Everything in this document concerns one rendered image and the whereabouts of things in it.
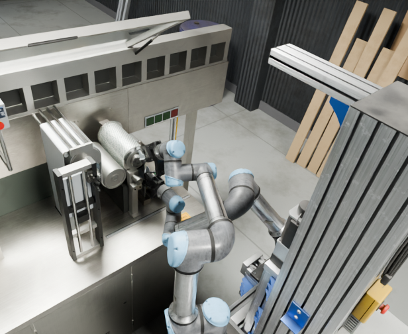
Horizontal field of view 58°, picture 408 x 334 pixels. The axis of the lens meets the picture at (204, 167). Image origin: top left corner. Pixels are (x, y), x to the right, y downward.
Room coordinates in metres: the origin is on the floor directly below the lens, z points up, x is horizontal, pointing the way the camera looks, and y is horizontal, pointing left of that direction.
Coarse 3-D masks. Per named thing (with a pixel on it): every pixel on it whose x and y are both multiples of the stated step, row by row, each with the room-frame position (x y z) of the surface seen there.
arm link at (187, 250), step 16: (176, 240) 0.78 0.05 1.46; (192, 240) 0.79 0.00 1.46; (208, 240) 0.80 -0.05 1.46; (176, 256) 0.73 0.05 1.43; (192, 256) 0.75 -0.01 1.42; (208, 256) 0.76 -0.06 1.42; (176, 272) 0.76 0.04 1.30; (192, 272) 0.74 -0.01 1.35; (176, 288) 0.75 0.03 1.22; (192, 288) 0.75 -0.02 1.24; (176, 304) 0.73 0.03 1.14; (192, 304) 0.74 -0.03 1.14; (176, 320) 0.71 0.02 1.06; (192, 320) 0.72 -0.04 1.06
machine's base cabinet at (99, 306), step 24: (144, 264) 1.14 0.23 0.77; (168, 264) 1.25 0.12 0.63; (96, 288) 0.94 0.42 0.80; (120, 288) 1.03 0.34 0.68; (144, 288) 1.14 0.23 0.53; (168, 288) 1.26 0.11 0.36; (72, 312) 0.85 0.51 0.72; (96, 312) 0.93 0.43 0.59; (120, 312) 1.02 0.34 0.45; (144, 312) 1.14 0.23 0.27
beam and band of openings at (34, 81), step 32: (192, 32) 2.10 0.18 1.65; (224, 32) 2.23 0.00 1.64; (64, 64) 1.52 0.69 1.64; (96, 64) 1.63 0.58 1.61; (128, 64) 1.84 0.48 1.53; (160, 64) 1.95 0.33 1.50; (192, 64) 2.12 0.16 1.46; (0, 96) 1.37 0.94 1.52; (32, 96) 1.47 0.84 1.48; (64, 96) 1.51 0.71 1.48
